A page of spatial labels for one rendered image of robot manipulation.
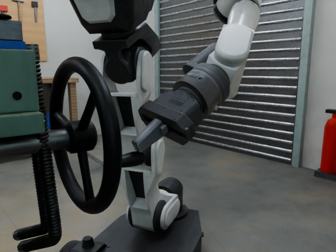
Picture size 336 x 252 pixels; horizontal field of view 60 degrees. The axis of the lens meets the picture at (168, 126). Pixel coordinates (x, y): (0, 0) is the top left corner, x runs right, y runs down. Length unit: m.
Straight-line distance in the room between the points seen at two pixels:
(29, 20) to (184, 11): 1.87
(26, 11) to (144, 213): 3.16
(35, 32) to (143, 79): 3.08
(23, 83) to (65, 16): 3.76
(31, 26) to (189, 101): 3.59
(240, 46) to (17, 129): 0.41
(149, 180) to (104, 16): 0.63
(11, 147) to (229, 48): 0.41
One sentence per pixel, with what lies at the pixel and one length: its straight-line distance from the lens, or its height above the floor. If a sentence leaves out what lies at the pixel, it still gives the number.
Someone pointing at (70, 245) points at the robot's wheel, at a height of 0.20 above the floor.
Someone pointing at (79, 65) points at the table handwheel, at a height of 0.94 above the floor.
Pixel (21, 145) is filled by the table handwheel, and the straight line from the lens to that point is 0.52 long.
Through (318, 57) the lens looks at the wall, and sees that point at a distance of 3.03.
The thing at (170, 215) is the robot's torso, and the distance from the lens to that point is 1.38.
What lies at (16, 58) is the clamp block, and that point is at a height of 0.95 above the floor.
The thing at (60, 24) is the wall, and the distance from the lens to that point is 4.17.
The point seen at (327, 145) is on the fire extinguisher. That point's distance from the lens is 2.87.
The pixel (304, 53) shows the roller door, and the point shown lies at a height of 1.08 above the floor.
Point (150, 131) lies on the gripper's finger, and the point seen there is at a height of 0.83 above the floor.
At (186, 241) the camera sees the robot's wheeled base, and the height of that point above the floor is 0.17.
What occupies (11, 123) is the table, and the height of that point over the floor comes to 0.86.
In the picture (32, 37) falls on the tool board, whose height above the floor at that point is 1.32.
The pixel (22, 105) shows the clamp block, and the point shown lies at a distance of 0.47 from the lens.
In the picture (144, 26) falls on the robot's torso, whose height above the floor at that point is 1.09.
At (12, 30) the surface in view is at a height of 0.99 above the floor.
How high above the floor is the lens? 0.93
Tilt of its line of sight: 11 degrees down
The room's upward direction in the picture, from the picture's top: straight up
